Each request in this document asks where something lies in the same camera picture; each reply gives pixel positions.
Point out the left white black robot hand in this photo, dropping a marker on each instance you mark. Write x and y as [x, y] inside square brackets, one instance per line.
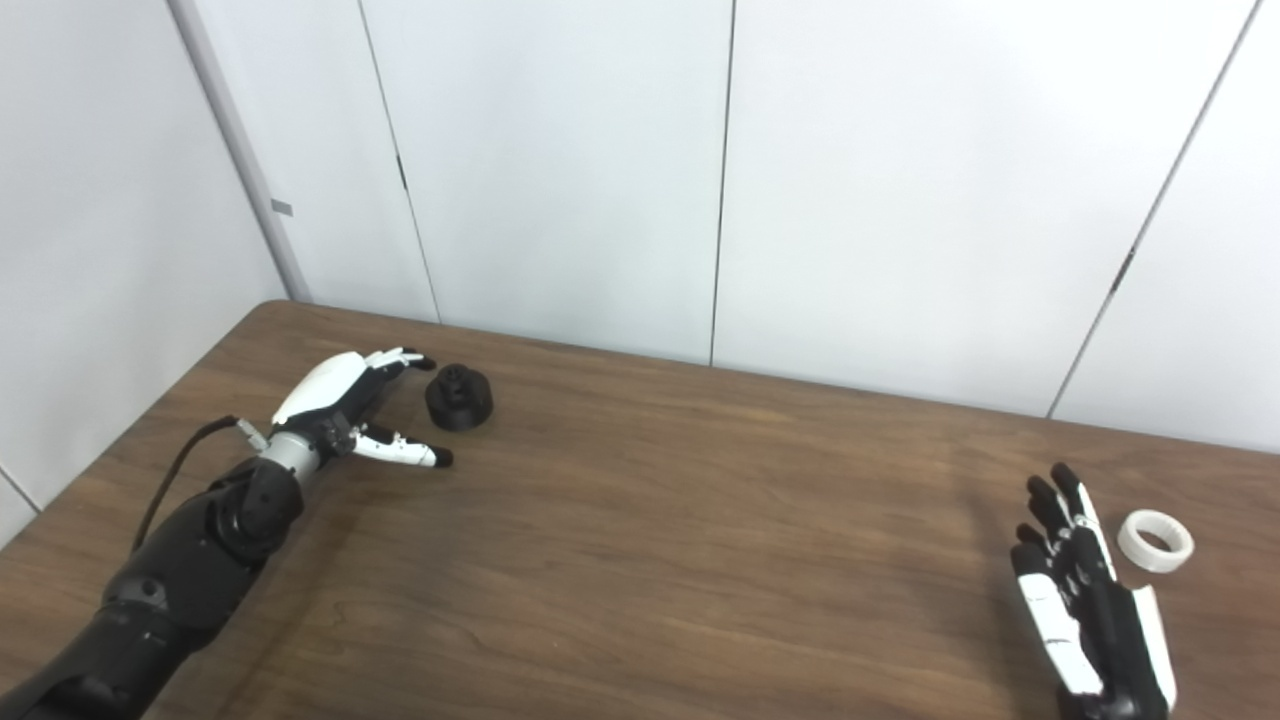
[325, 385]

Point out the round black plastic part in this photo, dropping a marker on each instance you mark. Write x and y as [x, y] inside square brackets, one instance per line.
[458, 400]

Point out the grey wall corner post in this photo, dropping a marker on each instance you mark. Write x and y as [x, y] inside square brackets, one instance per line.
[245, 160]

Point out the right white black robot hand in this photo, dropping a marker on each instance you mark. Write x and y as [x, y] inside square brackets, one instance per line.
[1105, 630]

